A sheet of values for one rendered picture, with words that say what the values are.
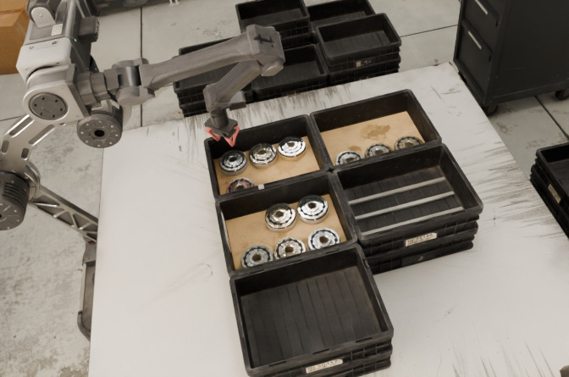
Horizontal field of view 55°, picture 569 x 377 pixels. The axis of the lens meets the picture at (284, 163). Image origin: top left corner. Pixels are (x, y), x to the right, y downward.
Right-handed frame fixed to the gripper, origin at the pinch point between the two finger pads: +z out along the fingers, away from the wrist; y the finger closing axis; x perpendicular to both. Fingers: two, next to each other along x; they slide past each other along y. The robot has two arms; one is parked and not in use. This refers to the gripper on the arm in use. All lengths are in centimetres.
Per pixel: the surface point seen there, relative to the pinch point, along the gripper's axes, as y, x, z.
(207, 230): -1.9, 22.2, 25.7
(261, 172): -12.2, -1.6, 12.5
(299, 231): -37.8, 14.9, 11.9
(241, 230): -20.3, 23.2, 12.3
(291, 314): -50, 41, 12
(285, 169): -19.7, -6.5, 12.3
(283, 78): 42, -97, 59
